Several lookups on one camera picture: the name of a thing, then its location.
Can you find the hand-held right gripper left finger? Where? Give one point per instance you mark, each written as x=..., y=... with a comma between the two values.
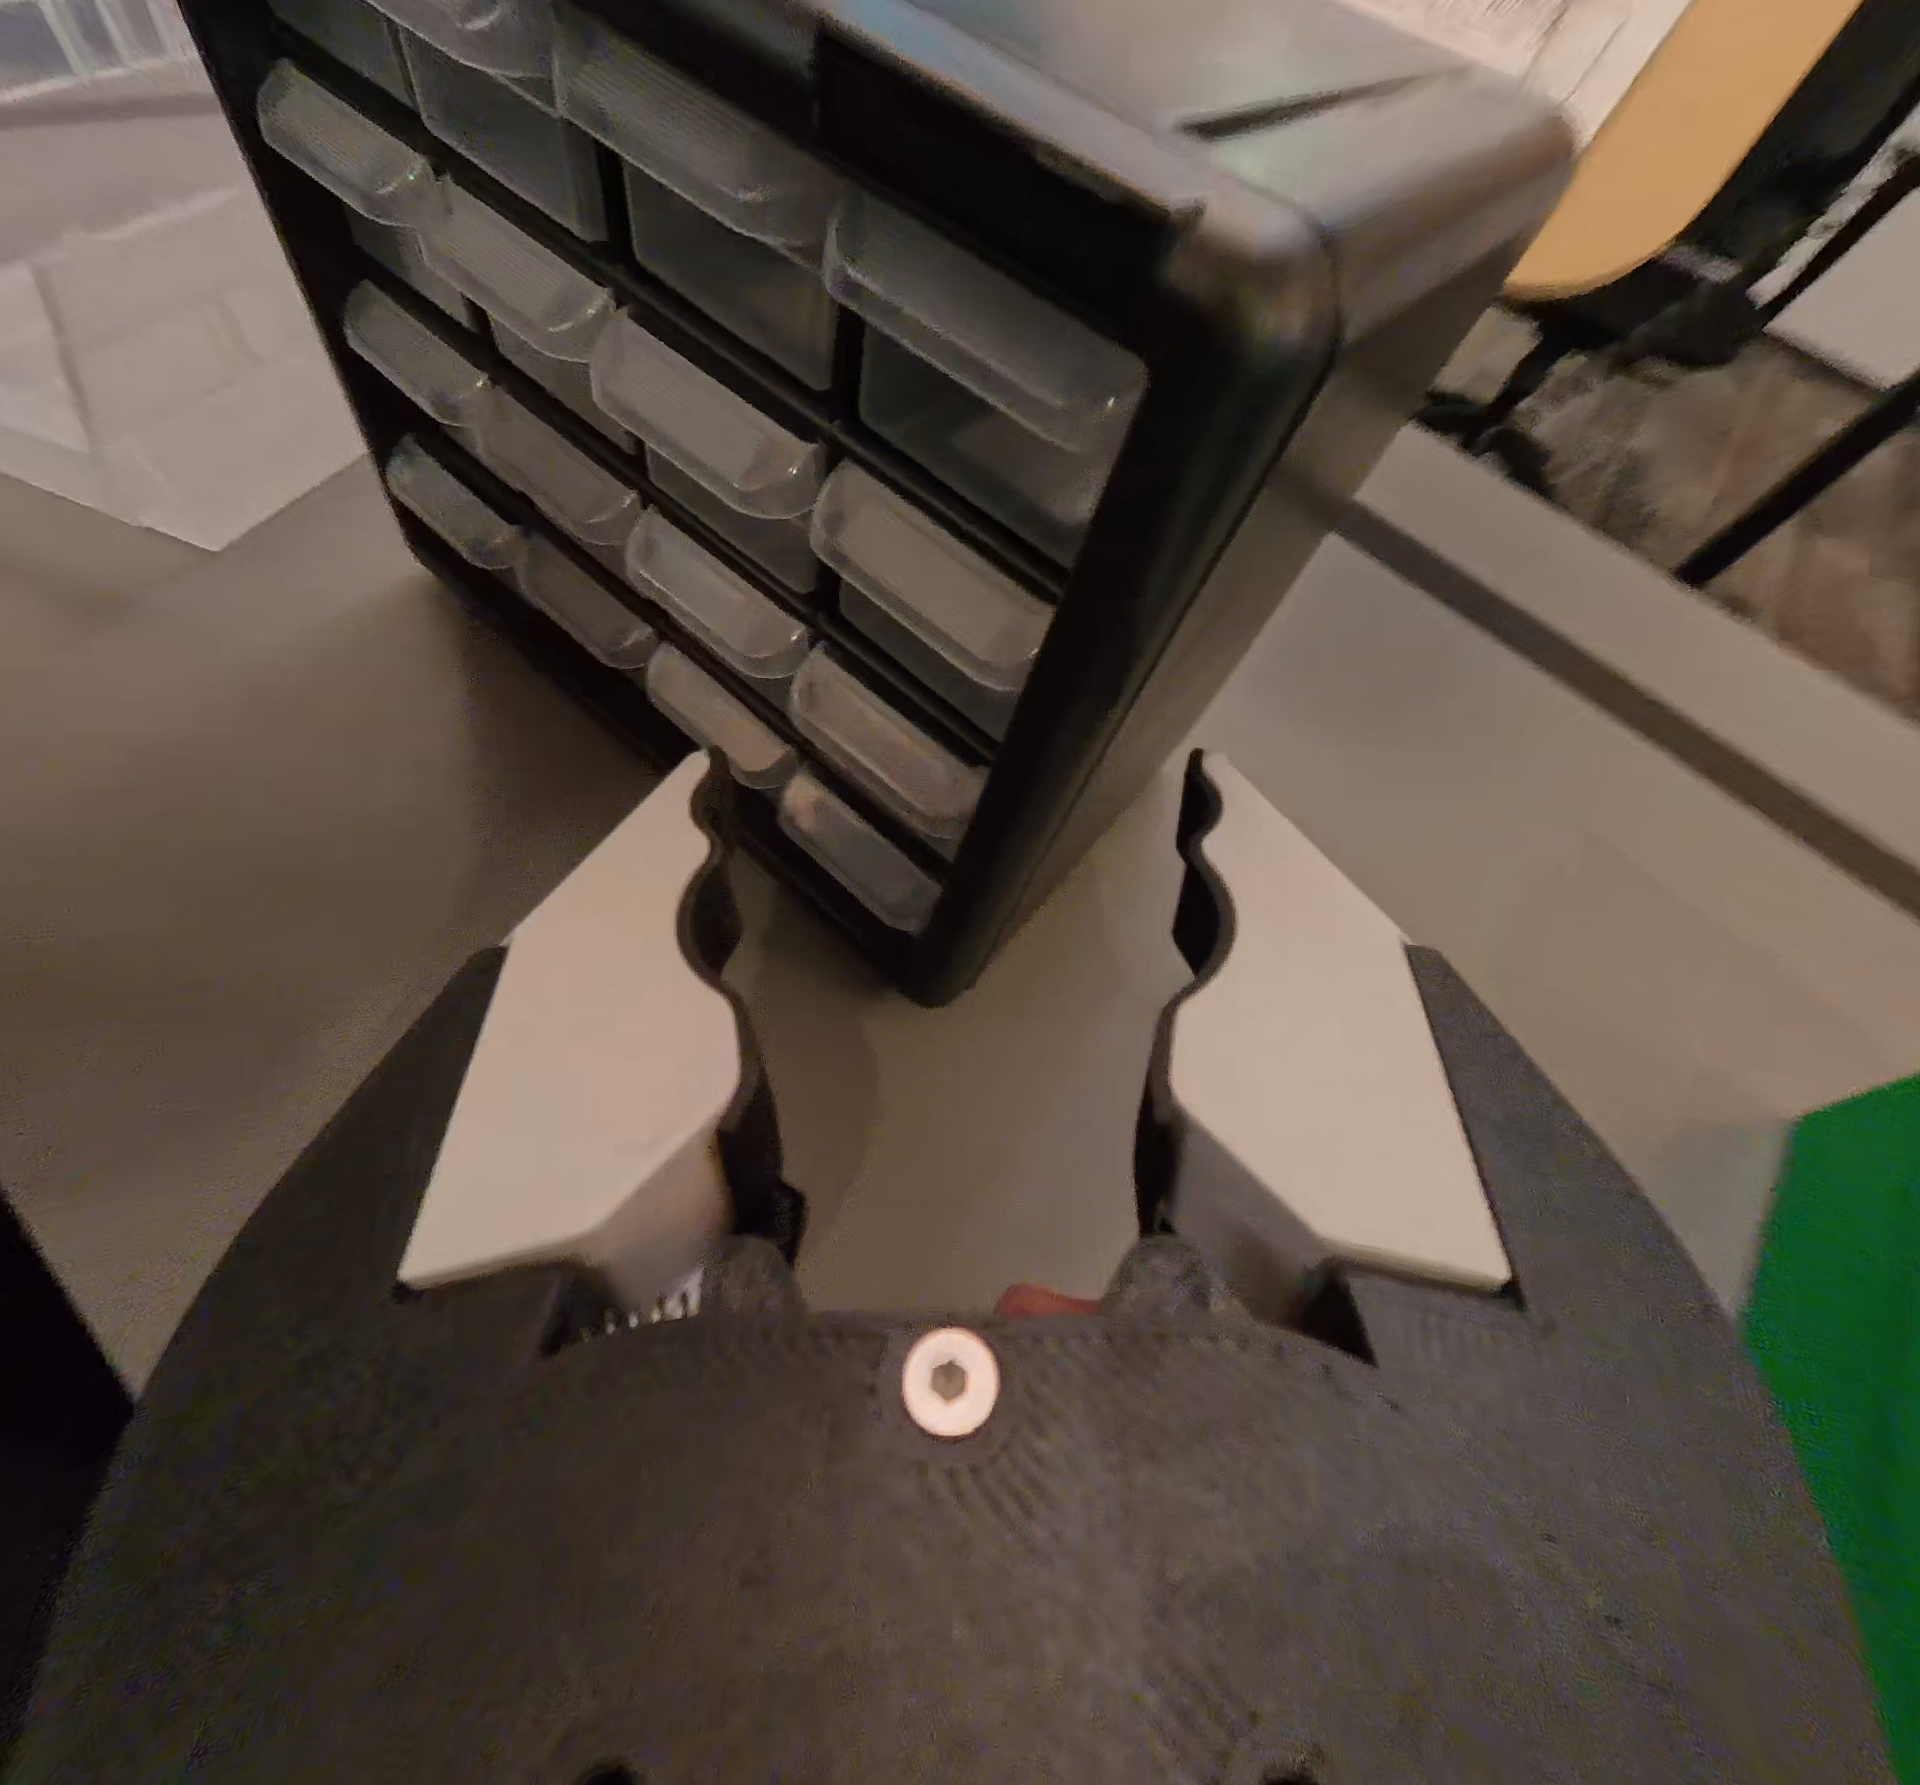
x=584, y=1066

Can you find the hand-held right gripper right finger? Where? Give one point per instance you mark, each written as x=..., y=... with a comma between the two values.
x=1334, y=1066

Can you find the green plastic bin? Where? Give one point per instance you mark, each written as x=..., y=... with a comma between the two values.
x=1845, y=1367

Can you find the black drawer cabinet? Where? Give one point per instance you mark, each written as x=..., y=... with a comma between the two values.
x=1201, y=465

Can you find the rows of small clear drawers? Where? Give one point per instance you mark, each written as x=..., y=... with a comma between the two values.
x=720, y=420

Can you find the clear plastic bin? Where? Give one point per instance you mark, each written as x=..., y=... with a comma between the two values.
x=137, y=316

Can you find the black metal frame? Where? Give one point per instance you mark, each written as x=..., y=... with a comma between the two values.
x=1800, y=465

